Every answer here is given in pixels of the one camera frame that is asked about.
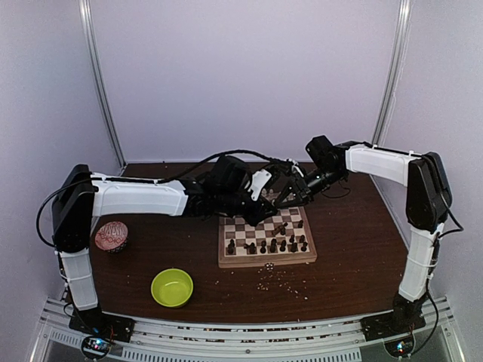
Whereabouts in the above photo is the wooden chess board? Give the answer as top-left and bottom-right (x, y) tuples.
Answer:
(218, 207), (318, 268)

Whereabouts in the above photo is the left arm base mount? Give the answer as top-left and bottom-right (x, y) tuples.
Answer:
(69, 314), (135, 360)

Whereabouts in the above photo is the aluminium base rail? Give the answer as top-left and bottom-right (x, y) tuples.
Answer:
(27, 297), (469, 361)

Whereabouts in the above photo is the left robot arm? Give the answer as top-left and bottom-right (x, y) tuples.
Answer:
(45, 151), (304, 335)

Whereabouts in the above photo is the right aluminium frame post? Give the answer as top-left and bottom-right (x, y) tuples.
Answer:
(371, 0), (413, 146)

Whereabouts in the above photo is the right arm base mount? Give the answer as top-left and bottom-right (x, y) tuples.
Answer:
(360, 311), (426, 358)

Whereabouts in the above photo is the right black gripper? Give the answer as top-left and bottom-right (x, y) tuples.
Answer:
(273, 165), (345, 209)

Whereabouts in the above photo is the dark queen piece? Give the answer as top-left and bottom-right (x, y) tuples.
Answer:
(244, 243), (257, 255)

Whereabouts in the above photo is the aluminium frame post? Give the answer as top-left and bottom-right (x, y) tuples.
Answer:
(371, 0), (413, 146)
(78, 0), (127, 169)

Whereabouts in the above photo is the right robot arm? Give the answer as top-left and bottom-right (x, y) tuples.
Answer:
(274, 136), (454, 333)

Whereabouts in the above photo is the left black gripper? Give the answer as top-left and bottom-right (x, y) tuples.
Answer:
(217, 186), (278, 228)

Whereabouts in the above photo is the green plastic bowl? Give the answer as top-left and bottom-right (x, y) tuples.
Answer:
(150, 268), (194, 308)

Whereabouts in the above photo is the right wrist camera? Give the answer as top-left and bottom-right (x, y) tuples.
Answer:
(285, 158), (305, 177)

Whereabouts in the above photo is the left aluminium frame post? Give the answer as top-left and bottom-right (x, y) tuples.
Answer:
(78, 0), (127, 169)

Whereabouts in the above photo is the pile of dark chess pieces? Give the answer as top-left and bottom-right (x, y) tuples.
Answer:
(272, 222), (288, 237)

